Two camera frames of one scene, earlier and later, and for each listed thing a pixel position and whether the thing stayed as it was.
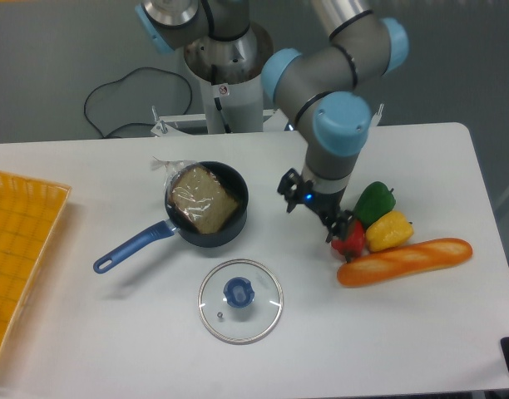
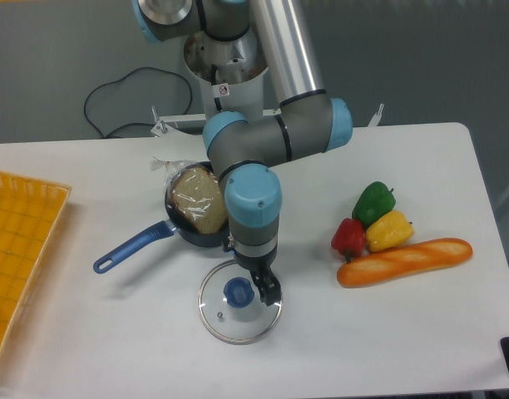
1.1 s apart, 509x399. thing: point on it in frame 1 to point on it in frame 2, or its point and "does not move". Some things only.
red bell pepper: x=353 y=234 does not move
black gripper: x=294 y=189 to x=260 y=270
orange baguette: x=404 y=263 does not move
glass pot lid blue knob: x=239 y=292 does not move
